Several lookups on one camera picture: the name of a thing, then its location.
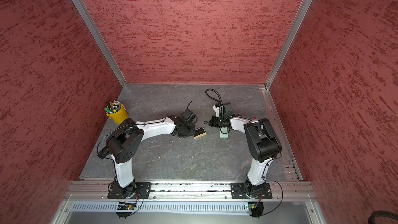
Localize pale green lift-off lid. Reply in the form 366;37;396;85
219;127;229;139

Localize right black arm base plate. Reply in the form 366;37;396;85
230;181;273;200

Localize black cable bottom right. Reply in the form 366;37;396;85
369;211;398;224

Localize orange black box base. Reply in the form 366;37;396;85
193;127;206;139

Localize pens in cup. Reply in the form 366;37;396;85
104;101;121;114

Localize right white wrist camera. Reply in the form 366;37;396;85
213;102;235;119

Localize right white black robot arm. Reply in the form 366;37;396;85
208;116;282;199

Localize left aluminium corner post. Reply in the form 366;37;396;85
72;0;127;87

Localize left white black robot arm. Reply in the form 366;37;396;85
96;115;197;199

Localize yellow pen cup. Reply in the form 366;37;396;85
106;104;129;124

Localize right aluminium corner post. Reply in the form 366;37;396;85
265;0;313;90

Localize aluminium corner post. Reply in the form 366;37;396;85
265;0;313;90
72;0;127;87

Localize front aluminium rail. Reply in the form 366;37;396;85
63;179;318;202

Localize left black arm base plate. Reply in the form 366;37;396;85
107;180;152;199

